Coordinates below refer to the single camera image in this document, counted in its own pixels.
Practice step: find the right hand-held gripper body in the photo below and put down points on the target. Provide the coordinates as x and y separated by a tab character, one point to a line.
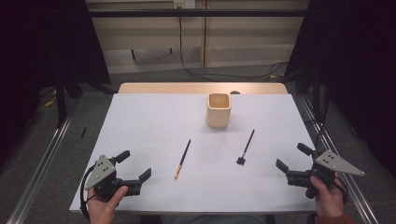
333	163

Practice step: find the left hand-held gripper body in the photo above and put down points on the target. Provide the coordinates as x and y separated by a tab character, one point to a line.
101	169

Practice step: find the black flat-head brush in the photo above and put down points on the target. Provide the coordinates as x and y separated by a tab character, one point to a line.
246	147

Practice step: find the beige square pen holder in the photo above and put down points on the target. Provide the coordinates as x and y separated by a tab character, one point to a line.
218	112

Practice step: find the person's right hand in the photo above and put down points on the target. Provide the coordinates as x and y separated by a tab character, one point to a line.
328	199

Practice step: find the person's left hand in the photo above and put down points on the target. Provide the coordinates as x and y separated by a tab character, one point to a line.
104	208

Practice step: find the small black stick on floor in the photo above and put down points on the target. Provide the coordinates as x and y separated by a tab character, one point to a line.
83	132

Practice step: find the white table sheet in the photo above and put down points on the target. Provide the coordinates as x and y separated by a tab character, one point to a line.
186	193

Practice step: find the black metal stand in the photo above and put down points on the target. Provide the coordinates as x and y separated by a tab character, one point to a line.
60	102

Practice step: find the dark round knob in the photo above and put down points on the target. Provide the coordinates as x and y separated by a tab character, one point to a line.
235	92

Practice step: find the black curtain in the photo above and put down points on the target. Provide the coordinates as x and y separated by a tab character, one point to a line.
358	62
37	46

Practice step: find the aluminium floor rail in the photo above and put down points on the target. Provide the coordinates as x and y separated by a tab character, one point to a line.
40	168
358	196

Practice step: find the black horizontal frame bar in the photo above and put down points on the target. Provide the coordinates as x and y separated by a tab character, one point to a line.
199	13

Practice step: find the white wall socket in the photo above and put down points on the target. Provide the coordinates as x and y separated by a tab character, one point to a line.
184	3

